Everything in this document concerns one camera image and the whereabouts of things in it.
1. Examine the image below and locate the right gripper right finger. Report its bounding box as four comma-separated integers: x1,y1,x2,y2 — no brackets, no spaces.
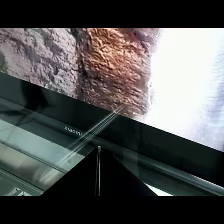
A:
99,146,158,197

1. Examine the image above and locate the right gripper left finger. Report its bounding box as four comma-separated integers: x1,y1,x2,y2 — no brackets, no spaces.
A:
42,146,100,197

